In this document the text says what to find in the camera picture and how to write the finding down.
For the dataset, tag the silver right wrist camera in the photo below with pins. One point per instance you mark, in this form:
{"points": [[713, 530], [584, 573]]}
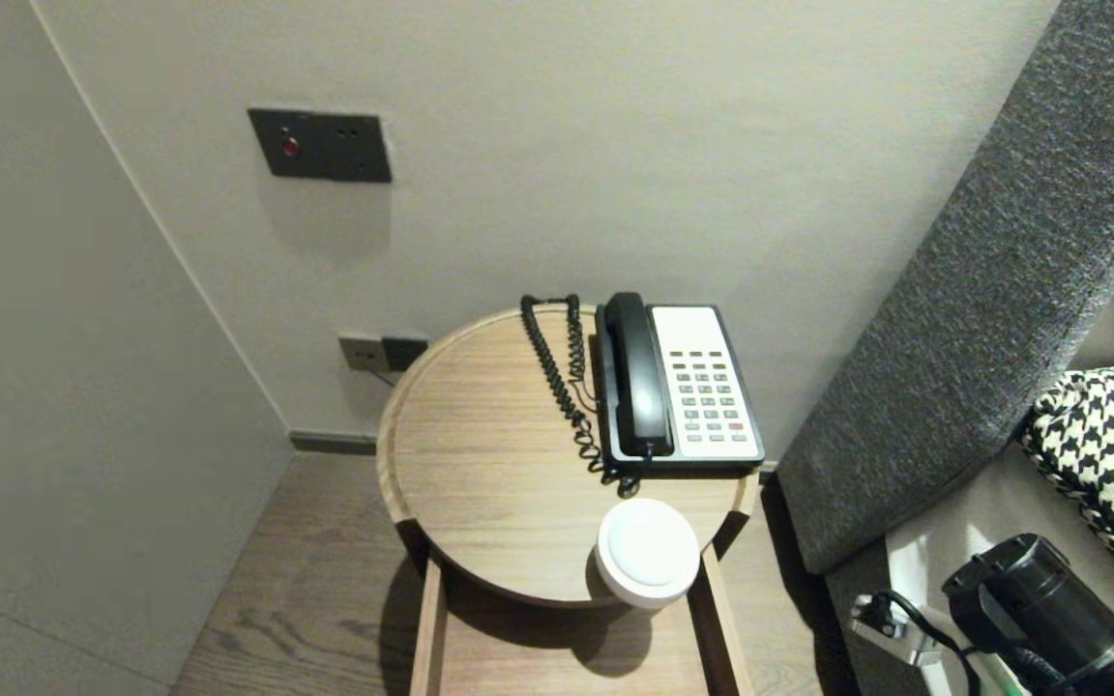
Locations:
{"points": [[905, 640]]}

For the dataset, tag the black white houndstooth pillow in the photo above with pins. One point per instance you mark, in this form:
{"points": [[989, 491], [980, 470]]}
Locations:
{"points": [[1108, 454]]}

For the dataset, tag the black telephone handset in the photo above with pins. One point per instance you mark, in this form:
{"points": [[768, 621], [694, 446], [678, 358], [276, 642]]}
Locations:
{"points": [[636, 377]]}

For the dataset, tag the beige wall socket plate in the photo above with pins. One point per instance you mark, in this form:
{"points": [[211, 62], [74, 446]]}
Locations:
{"points": [[362, 352]]}

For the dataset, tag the dark wall switch panel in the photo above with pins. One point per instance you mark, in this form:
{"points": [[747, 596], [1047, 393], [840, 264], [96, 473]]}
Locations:
{"points": [[320, 145]]}

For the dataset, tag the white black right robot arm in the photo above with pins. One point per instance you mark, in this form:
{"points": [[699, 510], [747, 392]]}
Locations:
{"points": [[1050, 599]]}

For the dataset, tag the black and white desk telephone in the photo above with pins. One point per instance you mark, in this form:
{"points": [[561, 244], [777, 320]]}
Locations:
{"points": [[704, 387]]}

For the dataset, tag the beige bed duvet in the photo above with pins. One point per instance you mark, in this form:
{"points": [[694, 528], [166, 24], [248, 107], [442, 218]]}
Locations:
{"points": [[963, 503]]}

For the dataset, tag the dark skirting board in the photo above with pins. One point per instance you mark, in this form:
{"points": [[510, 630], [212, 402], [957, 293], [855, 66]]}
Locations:
{"points": [[330, 444]]}

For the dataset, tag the white round puck device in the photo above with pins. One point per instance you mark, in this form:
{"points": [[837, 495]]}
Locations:
{"points": [[647, 546]]}

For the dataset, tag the black wall socket plate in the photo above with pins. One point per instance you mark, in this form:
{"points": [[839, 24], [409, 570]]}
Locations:
{"points": [[407, 352]]}

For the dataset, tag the grey fabric headboard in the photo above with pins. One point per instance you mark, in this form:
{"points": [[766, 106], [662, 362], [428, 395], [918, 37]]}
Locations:
{"points": [[982, 290]]}

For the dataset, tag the grey fabric bed frame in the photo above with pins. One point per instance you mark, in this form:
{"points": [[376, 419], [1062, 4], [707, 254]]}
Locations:
{"points": [[842, 619]]}

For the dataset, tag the round wooden nightstand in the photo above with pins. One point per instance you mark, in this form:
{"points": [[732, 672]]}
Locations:
{"points": [[499, 435]]}

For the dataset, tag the curved wooden nightstand drawer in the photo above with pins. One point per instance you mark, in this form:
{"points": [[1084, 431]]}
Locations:
{"points": [[518, 667]]}

